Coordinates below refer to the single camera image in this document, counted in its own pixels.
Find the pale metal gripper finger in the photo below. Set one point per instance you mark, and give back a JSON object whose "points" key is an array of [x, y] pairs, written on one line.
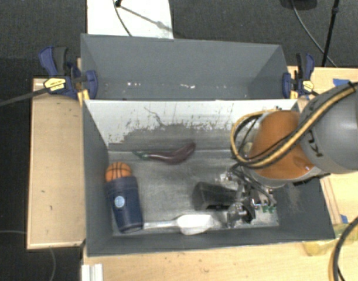
{"points": [[235, 214], [239, 192]]}

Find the black box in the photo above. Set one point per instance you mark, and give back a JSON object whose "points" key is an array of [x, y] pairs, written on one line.
{"points": [[212, 195]]}

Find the white spatula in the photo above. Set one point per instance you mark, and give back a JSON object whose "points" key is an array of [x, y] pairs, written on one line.
{"points": [[194, 223]]}

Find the purple toy eggplant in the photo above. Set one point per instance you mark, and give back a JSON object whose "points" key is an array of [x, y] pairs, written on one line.
{"points": [[175, 154]]}

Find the grey metal bin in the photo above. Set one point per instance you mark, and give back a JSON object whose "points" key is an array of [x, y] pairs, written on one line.
{"points": [[173, 121]]}

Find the dark blue cup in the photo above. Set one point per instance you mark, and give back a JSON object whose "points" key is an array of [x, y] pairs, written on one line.
{"points": [[125, 205]]}

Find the orange basketball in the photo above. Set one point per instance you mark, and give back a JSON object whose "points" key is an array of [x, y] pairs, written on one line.
{"points": [[117, 171]]}

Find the pale wood board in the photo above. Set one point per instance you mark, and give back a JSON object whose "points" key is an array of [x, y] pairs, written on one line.
{"points": [[55, 162]]}

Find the black cylinder on white bracket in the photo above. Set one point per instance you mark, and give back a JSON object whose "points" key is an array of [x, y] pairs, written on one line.
{"points": [[250, 210]]}

